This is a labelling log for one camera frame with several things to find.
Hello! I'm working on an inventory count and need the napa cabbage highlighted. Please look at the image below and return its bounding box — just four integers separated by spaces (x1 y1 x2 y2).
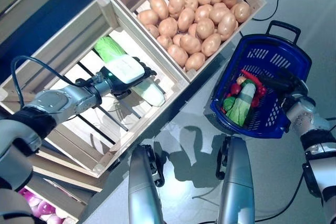
93 36 166 108
223 81 257 127

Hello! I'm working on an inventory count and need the silver robot left leg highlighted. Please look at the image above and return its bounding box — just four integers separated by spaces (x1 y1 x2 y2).
128 144 166 224

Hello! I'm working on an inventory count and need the wooden onion crate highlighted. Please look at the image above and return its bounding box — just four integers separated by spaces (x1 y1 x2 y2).
15 174 97 224

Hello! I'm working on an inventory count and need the wooden napa cabbage crate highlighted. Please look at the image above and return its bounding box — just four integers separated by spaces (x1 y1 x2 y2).
0 0 190 179

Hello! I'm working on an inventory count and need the silver robot right leg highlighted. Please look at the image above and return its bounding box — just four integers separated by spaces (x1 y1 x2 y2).
215 136 255 224

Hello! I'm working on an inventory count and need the silver robot leg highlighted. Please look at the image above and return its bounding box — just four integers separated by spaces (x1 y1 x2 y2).
128 144 166 224
215 136 255 224

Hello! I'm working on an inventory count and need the red chili pepper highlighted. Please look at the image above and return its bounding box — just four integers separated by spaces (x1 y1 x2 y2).
251 84 267 108

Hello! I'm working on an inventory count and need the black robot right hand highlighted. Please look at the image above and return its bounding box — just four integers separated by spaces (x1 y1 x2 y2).
258 70 307 98

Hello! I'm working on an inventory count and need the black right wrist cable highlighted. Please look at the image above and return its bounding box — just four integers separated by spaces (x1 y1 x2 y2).
254 174 305 222

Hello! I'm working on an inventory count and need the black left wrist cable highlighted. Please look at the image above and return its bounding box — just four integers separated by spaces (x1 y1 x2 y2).
10 55 79 108

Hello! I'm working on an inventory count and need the blue plastic shopping basket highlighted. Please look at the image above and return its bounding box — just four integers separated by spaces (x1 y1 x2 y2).
203 20 313 140

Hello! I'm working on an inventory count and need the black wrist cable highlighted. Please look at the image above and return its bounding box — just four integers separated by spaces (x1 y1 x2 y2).
10 55 79 108
254 174 305 222

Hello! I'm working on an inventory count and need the long red carrot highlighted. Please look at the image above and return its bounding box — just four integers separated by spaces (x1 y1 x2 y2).
240 69 263 88

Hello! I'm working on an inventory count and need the purple onion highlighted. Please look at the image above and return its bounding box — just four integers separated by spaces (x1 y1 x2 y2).
39 213 66 224

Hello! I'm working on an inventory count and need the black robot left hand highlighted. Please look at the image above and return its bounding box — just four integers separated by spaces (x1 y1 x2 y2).
100 56 158 101

